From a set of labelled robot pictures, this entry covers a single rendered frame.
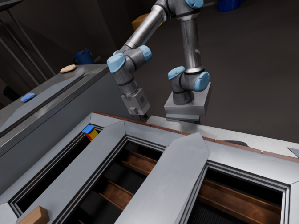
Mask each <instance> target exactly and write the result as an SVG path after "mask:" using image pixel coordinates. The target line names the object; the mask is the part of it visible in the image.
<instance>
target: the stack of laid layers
mask: <svg viewBox="0 0 299 224"><path fill-rule="evenodd" d="M88 125H92V126H94V127H95V128H94V129H95V130H96V131H99V132H101V131H102V130H103V129H104V127H101V126H98V125H95V124H91V123H89V124H88ZM85 137H86V135H85V133H84V132H82V131H81V132H80V133H79V134H78V135H77V136H76V137H75V138H74V139H73V140H72V141H71V142H70V143H68V144H67V145H66V146H65V147H64V148H63V149H62V150H61V151H60V152H59V153H58V154H57V155H56V156H55V157H54V158H53V159H52V160H51V161H50V162H49V163H48V164H46V165H45V166H44V167H43V168H42V169H41V170H40V171H39V172H38V173H37V174H36V175H35V176H34V177H33V178H32V179H31V180H30V181H29V182H28V183H27V184H26V185H25V186H24V187H23V188H22V189H21V190H20V191H19V192H18V193H17V194H16V195H14V196H13V197H12V198H11V199H10V200H9V201H8V204H9V206H10V207H11V209H12V210H13V211H14V213H15V215H16V216H17V218H19V217H20V216H21V215H22V214H23V213H24V212H23V211H22V209H21V208H20V206H19V205H18V204H19V203H20V202H21V201H22V200H23V199H24V198H25V197H26V196H27V195H28V194H29V193H30V192H31V191H32V190H33V189H34V188H35V187H36V186H37V185H38V184H39V183H40V182H41V181H42V180H43V179H44V178H45V177H46V176H47V175H48V174H49V173H50V172H51V171H52V170H53V169H54V168H55V167H56V166H57V165H58V164H59V163H60V162H61V161H62V160H63V159H64V158H65V157H66V156H67V155H68V154H69V153H70V152H71V151H72V150H73V149H74V148H75V147H76V146H77V145H78V144H79V143H80V142H81V141H82V140H83V139H84V138H85ZM128 142H131V143H134V144H138V145H140V146H143V147H146V148H149V149H152V150H155V151H158V152H161V153H162V155H163V154H164V152H165V151H166V149H167V148H168V147H169V146H163V145H159V144H156V143H153V142H150V141H146V140H143V139H140V138H136V137H134V136H130V135H127V134H125V135H124V136H123V138H122V139H121V140H120V141H119V143H118V144H117V145H116V146H115V147H114V149H113V150H112V151H111V152H110V154H109V155H108V156H107V157H106V158H105V159H104V161H103V162H102V163H101V164H100V166H99V167H98V168H97V169H96V171H95V172H94V173H93V174H92V175H91V176H90V178H89V179H88V180H87V181H86V183H85V184H84V185H83V186H82V187H81V189H80V190H79V191H78V192H77V194H76V195H75V196H74V197H73V198H72V199H71V201H70V202H69V203H68V204H67V206H66V207H65V208H64V209H63V211H62V212H61V213H60V214H59V216H58V217H57V218H56V219H55V220H54V221H53V223H52V224H65V223H66V221H67V220H68V219H69V217H70V216H71V215H72V214H73V213H74V211H75V210H76V209H77V207H78V206H79V205H80V203H81V202H82V201H83V199H84V198H85V197H86V196H87V195H88V193H89V192H90V191H91V189H92V188H93V187H94V185H95V184H96V183H97V182H98V180H99V179H100V178H101V177H102V175H103V174H104V173H105V172H106V170H107V169H108V168H109V166H110V165H111V164H112V163H113V161H114V160H115V159H116V157H117V156H118V155H119V154H120V152H121V151H122V150H123V148H124V147H125V146H126V145H127V144H128ZM162 155H161V156H162ZM160 158H161V157H160ZM160 158H159V159H160ZM208 169H211V170H214V171H217V172H219V173H222V174H225V175H228V176H231V177H234V178H237V179H240V180H243V181H246V182H249V183H252V184H255V185H258V186H260V187H263V188H267V189H270V190H272V191H275V192H278V193H281V194H282V201H281V213H280V224H289V214H290V193H291V185H289V184H285V183H282V182H279V181H276V180H272V179H269V178H266V177H263V176H259V175H256V174H253V173H250V172H246V171H244V170H240V169H237V168H234V167H231V166H227V165H224V164H221V163H217V162H214V161H211V160H207V161H206V163H205V165H204V167H203V169H202V171H201V173H200V175H199V177H198V179H197V181H196V183H195V185H194V186H193V188H192V190H191V192H190V194H189V196H188V198H187V200H186V202H185V204H184V206H183V208H182V210H181V211H180V213H179V215H178V217H177V219H176V221H175V223H174V224H188V222H189V219H190V216H191V213H192V211H193V208H194V205H195V203H196V200H197V197H198V195H199V192H200V190H201V187H202V184H203V181H204V179H205V177H206V174H207V171H208Z"/></svg>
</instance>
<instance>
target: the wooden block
mask: <svg viewBox="0 0 299 224"><path fill-rule="evenodd" d="M49 221H50V219H49V216H48V212H47V210H46V209H45V208H43V207H41V206H38V207H36V208H35V209H34V210H33V211H32V212H30V213H29V214H28V215H27V216H26V217H25V218H23V219H22V220H21V221H20V222H19V223H17V224H47V223H48V222H49Z"/></svg>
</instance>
